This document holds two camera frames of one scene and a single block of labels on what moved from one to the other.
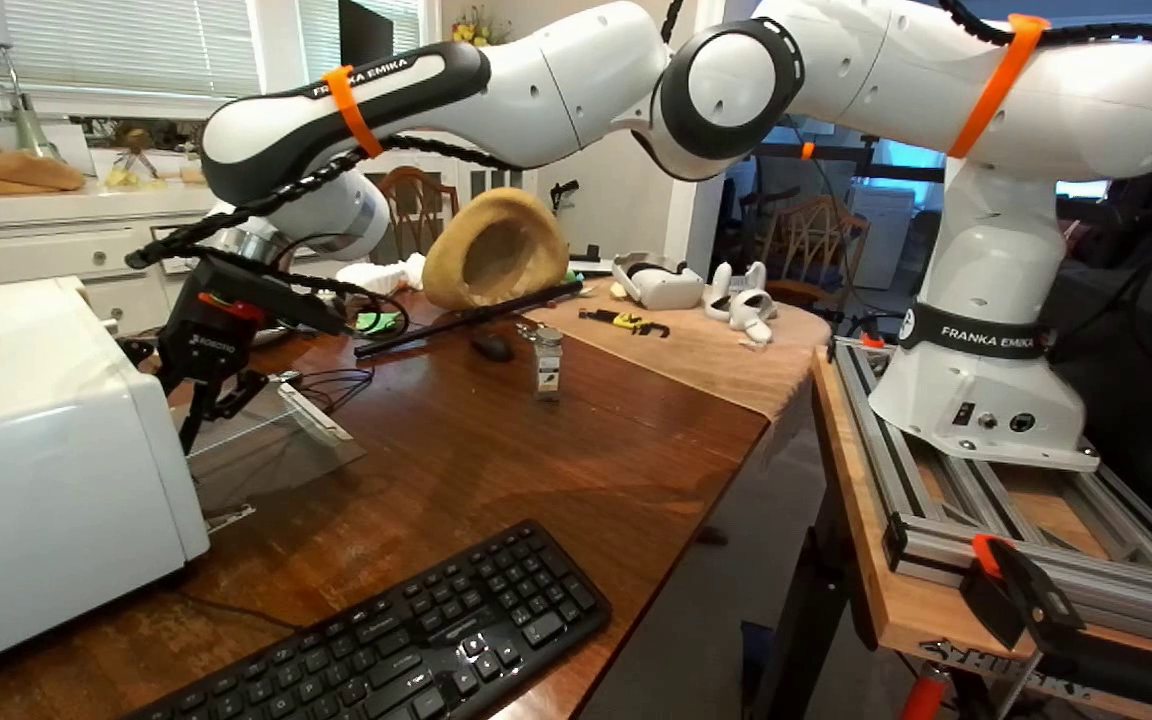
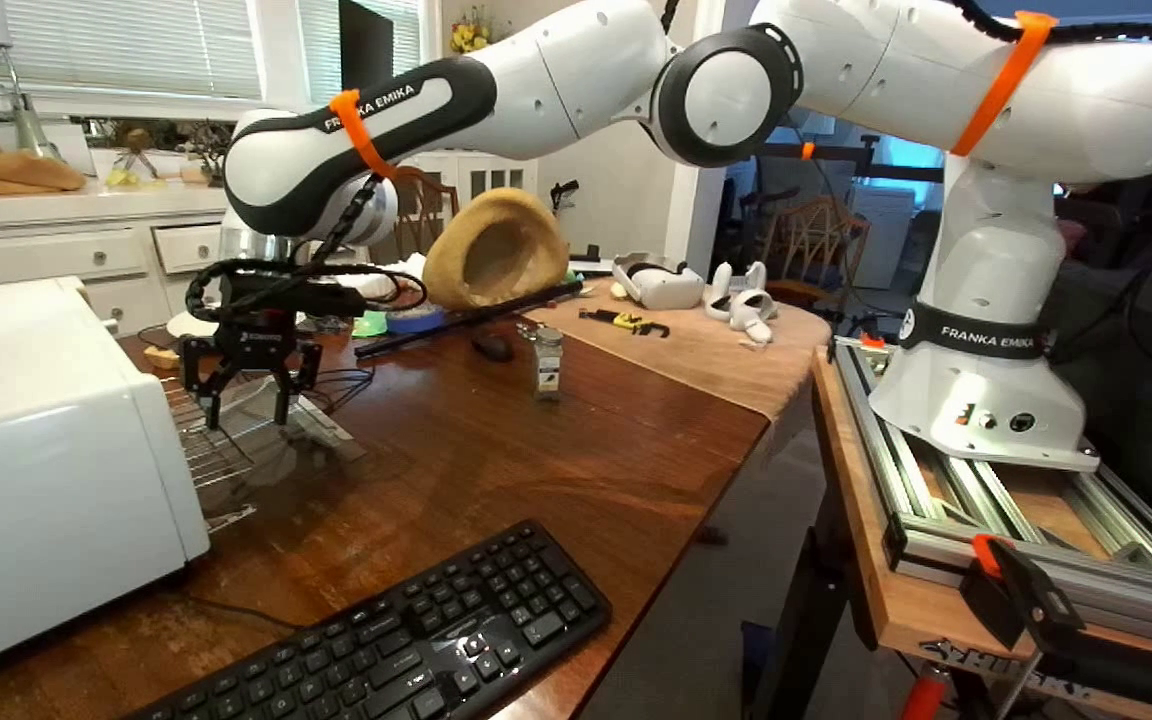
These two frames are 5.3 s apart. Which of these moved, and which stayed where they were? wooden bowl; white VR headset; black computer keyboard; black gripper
Moved: black gripper
Stayed: wooden bowl; black computer keyboard; white VR headset
